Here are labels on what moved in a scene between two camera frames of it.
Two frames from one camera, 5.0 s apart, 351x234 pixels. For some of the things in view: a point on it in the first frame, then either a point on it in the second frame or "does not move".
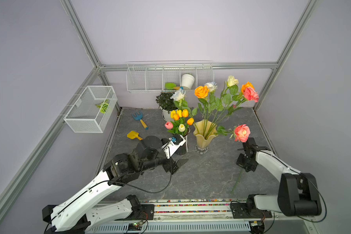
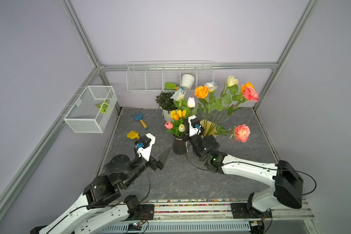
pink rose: [241, 132] does not move
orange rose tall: [244, 86] does not move
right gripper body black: [242, 161] → [197, 142]
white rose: [211, 86] does not move
